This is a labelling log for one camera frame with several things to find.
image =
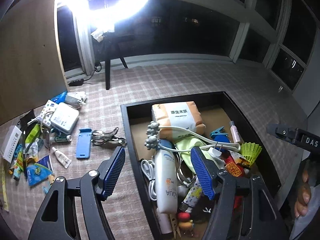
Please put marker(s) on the blue phone stand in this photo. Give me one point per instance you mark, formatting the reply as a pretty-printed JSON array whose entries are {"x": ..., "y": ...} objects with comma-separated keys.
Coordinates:
[{"x": 84, "y": 143}]

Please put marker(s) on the red packet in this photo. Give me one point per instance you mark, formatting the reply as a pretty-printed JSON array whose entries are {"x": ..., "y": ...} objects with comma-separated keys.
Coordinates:
[{"x": 235, "y": 167}]

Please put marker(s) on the white cardboard box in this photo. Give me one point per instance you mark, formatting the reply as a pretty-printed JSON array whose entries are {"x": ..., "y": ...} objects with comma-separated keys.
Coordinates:
[{"x": 11, "y": 143}]

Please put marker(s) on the white roller massager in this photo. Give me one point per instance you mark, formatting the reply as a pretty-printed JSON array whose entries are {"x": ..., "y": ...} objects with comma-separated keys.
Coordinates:
[{"x": 152, "y": 135}]

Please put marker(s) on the white window frame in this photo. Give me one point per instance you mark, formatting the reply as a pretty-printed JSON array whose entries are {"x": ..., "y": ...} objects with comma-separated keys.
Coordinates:
[{"x": 240, "y": 37}]

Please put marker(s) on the white blue sunscreen bottle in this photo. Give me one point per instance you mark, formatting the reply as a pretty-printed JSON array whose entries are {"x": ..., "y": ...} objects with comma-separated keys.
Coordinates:
[{"x": 166, "y": 180}]

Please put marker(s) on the patterned tube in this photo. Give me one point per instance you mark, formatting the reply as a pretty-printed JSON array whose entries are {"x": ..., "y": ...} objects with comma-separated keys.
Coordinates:
[{"x": 192, "y": 195}]

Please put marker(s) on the orange tissue pack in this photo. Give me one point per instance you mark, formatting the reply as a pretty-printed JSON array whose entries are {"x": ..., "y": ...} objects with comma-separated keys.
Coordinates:
[{"x": 177, "y": 117}]

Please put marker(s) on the person's right hand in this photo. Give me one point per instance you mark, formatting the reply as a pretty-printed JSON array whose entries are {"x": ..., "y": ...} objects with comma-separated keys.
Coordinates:
[{"x": 305, "y": 192}]

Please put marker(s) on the blue clothespin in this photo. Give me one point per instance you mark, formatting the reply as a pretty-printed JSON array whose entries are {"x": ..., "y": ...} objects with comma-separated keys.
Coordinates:
[{"x": 218, "y": 130}]

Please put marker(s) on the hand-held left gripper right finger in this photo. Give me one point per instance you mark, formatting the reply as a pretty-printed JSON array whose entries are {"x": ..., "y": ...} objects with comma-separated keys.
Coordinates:
[{"x": 201, "y": 172}]

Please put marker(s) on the green pack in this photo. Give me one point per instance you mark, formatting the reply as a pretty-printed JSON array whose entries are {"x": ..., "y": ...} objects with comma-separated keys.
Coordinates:
[{"x": 32, "y": 136}]

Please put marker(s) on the blue snack packet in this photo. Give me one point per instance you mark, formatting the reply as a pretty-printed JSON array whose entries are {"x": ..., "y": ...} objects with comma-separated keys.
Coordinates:
[{"x": 38, "y": 172}]

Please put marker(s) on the patterned tissue pack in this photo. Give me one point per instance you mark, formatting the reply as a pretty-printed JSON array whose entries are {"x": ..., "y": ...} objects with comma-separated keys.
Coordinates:
[{"x": 47, "y": 112}]

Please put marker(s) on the pink bottle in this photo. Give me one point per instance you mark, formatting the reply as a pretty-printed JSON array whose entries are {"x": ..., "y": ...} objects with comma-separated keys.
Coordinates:
[{"x": 234, "y": 132}]

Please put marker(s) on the plaid cloth desktop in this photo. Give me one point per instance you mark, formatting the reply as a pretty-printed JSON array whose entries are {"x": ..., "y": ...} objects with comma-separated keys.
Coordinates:
[{"x": 162, "y": 80}]

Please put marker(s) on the green toothpaste tube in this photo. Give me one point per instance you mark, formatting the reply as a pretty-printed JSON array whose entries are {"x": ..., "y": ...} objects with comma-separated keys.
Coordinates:
[{"x": 61, "y": 138}]

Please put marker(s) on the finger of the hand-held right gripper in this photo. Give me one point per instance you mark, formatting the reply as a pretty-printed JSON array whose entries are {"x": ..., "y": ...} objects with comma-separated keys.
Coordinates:
[{"x": 282, "y": 132}]

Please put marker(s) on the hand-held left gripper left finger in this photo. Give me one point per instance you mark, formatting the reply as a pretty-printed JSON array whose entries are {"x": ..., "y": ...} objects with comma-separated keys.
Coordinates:
[{"x": 113, "y": 173}]

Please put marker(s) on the dark chair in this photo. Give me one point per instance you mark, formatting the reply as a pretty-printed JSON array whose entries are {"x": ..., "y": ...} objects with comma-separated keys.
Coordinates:
[{"x": 108, "y": 62}]

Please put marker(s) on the clear plastic bag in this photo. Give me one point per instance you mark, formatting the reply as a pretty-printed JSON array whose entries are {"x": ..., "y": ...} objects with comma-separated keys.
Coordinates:
[{"x": 76, "y": 100}]

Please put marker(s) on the person's grey clothing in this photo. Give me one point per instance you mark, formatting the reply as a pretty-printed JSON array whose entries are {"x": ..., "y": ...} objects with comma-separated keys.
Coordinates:
[{"x": 306, "y": 227}]

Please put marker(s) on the white adapter box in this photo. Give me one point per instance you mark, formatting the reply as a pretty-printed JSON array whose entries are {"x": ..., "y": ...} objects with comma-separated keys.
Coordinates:
[{"x": 65, "y": 118}]

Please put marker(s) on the large metal clip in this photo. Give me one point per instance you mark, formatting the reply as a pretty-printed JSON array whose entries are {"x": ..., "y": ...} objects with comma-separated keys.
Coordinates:
[
  {"x": 112, "y": 142},
  {"x": 105, "y": 133}
]

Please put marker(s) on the red toy ball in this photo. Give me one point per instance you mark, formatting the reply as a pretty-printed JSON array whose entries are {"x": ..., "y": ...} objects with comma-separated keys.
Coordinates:
[{"x": 184, "y": 217}]

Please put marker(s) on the large wooden board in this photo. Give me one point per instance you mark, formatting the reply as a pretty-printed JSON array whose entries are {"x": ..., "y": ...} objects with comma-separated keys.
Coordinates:
[{"x": 27, "y": 55}]

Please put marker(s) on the black power strip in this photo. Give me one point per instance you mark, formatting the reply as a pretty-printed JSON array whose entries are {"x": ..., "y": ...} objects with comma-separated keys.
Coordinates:
[{"x": 76, "y": 82}]

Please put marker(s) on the small white cream tube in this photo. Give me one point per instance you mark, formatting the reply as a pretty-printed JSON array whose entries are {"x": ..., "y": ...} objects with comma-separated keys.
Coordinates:
[{"x": 62, "y": 158}]

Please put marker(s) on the black storage box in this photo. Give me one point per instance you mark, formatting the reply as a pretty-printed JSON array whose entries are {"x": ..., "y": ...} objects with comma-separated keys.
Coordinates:
[{"x": 135, "y": 135}]

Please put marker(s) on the blue wet wipes pack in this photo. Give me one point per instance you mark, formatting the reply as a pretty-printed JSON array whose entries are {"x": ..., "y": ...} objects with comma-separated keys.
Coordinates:
[{"x": 58, "y": 97}]

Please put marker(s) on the white plug charger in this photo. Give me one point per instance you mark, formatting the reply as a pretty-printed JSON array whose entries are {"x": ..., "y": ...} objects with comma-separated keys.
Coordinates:
[{"x": 215, "y": 153}]

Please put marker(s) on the yellow green cloth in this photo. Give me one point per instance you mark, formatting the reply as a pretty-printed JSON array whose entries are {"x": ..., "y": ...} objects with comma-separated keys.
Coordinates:
[{"x": 187, "y": 150}]

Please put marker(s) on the yellow shuttlecock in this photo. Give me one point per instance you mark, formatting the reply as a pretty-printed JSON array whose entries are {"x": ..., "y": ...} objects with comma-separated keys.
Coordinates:
[{"x": 251, "y": 153}]

